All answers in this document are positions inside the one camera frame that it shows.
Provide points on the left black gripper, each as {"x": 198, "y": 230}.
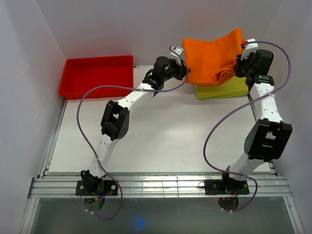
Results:
{"x": 182, "y": 70}

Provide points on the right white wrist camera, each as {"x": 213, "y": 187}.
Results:
{"x": 249, "y": 46}

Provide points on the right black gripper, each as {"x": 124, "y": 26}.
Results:
{"x": 239, "y": 62}

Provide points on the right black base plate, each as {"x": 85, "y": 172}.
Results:
{"x": 219, "y": 187}

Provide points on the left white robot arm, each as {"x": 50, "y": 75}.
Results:
{"x": 116, "y": 117}

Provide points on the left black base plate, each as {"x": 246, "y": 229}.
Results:
{"x": 106, "y": 187}

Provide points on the red plastic tray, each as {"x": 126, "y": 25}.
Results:
{"x": 83, "y": 74}

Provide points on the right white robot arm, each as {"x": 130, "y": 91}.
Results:
{"x": 268, "y": 137}

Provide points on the orange trousers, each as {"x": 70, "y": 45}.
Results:
{"x": 212, "y": 63}

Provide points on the folded yellow trousers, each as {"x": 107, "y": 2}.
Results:
{"x": 235, "y": 87}

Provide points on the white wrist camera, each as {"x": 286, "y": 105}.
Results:
{"x": 177, "y": 52}
{"x": 249, "y": 46}

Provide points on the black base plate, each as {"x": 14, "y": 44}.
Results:
{"x": 106, "y": 187}
{"x": 219, "y": 187}

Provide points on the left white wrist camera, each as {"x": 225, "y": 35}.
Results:
{"x": 177, "y": 52}

